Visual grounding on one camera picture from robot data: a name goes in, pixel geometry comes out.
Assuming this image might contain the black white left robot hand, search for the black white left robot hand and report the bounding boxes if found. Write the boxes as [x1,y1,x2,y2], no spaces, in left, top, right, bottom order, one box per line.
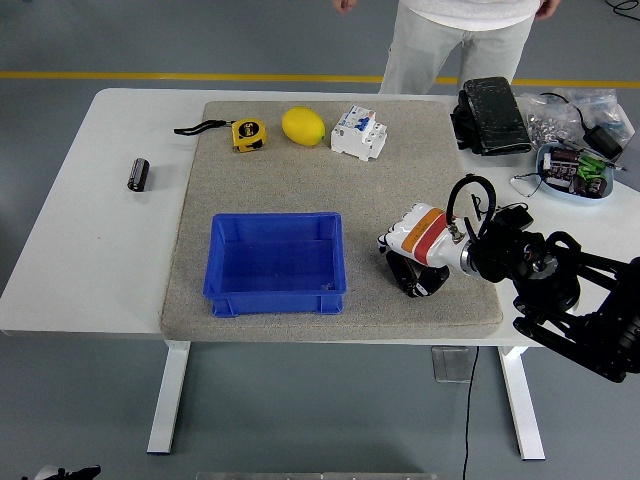
[22,464,103,480]

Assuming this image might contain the dark brown cylindrical battery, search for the dark brown cylindrical battery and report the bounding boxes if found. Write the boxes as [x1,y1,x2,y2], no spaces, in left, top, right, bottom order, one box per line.
[126,157,151,193]
[385,249,421,296]

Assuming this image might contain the blue plastic box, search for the blue plastic box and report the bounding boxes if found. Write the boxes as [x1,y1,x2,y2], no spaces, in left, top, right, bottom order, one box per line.
[201,211,348,318]

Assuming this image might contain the person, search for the person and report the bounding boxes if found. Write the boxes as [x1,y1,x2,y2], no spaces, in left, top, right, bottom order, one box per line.
[379,0,539,96]

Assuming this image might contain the clear bag with blue parts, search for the clear bag with blue parts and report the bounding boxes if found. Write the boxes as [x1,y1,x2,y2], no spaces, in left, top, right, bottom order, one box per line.
[552,87,635,149]

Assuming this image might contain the clear bag of screws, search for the clear bag of screws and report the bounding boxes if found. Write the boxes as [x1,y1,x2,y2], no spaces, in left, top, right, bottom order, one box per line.
[517,92,586,150]

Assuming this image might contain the black wrapped pack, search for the black wrapped pack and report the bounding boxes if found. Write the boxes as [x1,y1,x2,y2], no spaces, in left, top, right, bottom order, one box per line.
[462,75,532,156]

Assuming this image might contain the white table leg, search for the white table leg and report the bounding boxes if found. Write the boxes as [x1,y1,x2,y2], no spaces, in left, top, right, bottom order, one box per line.
[146,339,194,456]
[497,345,546,461]

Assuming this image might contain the yellow lemon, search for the yellow lemon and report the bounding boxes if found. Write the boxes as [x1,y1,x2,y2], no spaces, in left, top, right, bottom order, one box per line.
[281,105,327,147]

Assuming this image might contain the white circuit breaker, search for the white circuit breaker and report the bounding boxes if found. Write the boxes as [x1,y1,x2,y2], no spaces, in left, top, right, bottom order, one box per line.
[329,104,390,163]

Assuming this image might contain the black power adapter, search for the black power adapter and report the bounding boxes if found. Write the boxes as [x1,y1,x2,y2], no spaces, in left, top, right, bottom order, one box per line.
[583,125,624,160]
[497,206,535,231]

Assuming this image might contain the yellow tape measure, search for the yellow tape measure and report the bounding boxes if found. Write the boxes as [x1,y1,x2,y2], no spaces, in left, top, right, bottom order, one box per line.
[173,117,268,154]

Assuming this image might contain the green connector pieces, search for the green connector pieces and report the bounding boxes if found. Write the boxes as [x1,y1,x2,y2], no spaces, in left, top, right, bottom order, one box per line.
[578,155,607,179]

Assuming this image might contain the dark capacitor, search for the dark capacitor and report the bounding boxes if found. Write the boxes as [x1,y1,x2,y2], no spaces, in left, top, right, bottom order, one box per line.
[572,177,609,199]

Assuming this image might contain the light blue bowl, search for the light blue bowl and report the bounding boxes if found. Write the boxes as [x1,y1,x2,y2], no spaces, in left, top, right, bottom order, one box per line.
[535,142,615,206]

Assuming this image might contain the grey-brown mat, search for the grey-brown mat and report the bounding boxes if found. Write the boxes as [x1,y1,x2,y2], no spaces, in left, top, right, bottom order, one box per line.
[158,100,504,344]

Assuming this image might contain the black floor cable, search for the black floor cable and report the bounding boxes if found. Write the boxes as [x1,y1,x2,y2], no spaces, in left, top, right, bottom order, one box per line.
[604,0,640,21]

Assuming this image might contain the black strap pouch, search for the black strap pouch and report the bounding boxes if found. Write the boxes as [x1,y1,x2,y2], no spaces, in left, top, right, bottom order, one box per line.
[449,94,484,151]

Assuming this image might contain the thin wire loop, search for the thin wire loop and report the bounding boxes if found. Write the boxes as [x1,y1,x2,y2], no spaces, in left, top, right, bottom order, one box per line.
[509,171,547,197]

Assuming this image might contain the clear plastic bracket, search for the clear plastic bracket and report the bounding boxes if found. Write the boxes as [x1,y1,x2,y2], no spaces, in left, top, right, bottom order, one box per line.
[432,345,474,384]

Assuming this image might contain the black hanging cable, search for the black hanging cable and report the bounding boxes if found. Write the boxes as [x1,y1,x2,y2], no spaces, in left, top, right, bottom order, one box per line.
[462,345,481,480]

